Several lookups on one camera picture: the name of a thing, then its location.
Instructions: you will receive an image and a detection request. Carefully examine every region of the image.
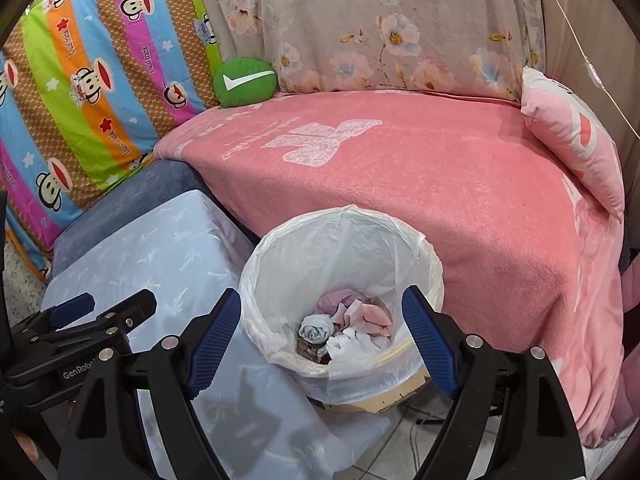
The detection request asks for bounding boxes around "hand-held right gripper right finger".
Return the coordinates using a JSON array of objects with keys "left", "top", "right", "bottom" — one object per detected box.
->
[{"left": 401, "top": 285, "right": 586, "bottom": 480}]

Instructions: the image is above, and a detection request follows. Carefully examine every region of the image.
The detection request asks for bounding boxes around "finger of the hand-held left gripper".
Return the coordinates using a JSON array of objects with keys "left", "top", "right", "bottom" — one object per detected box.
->
[
  {"left": 10, "top": 294, "right": 96, "bottom": 341},
  {"left": 47, "top": 288, "right": 158, "bottom": 356}
]

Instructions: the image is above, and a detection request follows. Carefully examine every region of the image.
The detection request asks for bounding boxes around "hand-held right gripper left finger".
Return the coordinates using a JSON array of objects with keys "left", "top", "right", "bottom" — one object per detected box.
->
[{"left": 57, "top": 287, "right": 243, "bottom": 480}]

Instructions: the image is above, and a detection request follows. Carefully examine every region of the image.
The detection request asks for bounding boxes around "cream trash bin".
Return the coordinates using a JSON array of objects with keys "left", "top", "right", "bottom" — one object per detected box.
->
[{"left": 240, "top": 205, "right": 445, "bottom": 413}]

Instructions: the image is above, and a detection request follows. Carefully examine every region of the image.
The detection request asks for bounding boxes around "white sock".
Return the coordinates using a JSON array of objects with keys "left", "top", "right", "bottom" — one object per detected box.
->
[{"left": 299, "top": 314, "right": 333, "bottom": 343}]

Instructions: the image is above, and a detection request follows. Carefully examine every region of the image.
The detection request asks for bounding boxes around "white plastic bin liner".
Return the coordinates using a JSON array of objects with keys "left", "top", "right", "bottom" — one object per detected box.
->
[{"left": 239, "top": 204, "right": 443, "bottom": 408}]

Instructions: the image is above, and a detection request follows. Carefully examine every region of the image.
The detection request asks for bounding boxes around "blue grey upholstered stool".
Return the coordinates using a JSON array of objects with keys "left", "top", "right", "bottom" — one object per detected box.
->
[{"left": 50, "top": 160, "right": 256, "bottom": 281}]

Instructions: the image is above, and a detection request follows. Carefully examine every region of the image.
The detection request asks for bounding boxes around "pink blanket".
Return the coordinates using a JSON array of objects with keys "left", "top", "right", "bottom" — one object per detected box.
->
[{"left": 152, "top": 89, "right": 628, "bottom": 448}]

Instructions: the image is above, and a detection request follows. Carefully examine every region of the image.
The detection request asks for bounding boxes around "pink plush cloth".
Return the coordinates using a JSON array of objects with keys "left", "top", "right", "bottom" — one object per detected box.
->
[{"left": 620, "top": 255, "right": 640, "bottom": 411}]

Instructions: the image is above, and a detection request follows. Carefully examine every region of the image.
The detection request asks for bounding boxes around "large striped monkey print pillow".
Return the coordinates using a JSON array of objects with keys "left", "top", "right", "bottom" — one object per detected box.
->
[{"left": 0, "top": 0, "right": 223, "bottom": 256}]

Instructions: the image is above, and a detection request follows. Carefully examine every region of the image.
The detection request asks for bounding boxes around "green check mark cushion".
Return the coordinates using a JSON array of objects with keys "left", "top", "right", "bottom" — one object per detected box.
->
[{"left": 212, "top": 57, "right": 277, "bottom": 109}]

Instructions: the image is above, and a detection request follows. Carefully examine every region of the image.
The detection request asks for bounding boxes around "pink printed pillow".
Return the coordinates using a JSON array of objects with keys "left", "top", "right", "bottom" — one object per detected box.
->
[{"left": 520, "top": 66, "right": 626, "bottom": 223}]

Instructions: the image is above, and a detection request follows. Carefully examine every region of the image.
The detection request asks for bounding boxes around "grey floral cover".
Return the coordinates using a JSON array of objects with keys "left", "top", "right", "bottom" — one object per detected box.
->
[{"left": 195, "top": 0, "right": 546, "bottom": 103}]

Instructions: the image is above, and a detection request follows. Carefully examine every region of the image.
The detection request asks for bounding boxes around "white cord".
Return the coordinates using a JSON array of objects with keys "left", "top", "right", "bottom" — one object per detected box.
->
[{"left": 532, "top": 0, "right": 640, "bottom": 141}]

